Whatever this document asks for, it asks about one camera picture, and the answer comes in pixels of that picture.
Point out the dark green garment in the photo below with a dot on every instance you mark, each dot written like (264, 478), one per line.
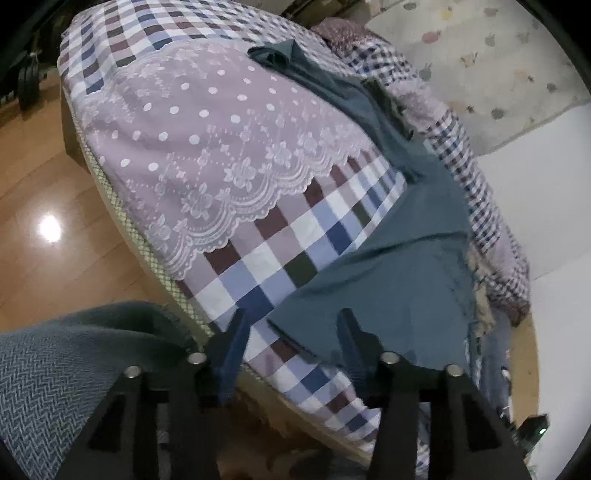
(390, 104)

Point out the checked quilt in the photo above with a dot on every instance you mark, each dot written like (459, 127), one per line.
(466, 175)

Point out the teal long-sleeved shirt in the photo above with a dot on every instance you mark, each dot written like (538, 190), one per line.
(392, 277)

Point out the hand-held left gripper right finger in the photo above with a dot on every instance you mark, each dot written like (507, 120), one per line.
(353, 360)

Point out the bed with checkered sheet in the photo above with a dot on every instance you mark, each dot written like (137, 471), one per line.
(221, 138)

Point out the person's grey knit clothing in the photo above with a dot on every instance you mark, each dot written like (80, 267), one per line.
(46, 369)

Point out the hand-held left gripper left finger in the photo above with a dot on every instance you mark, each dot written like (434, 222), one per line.
(233, 364)

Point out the khaki garment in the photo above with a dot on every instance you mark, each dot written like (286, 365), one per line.
(480, 286)

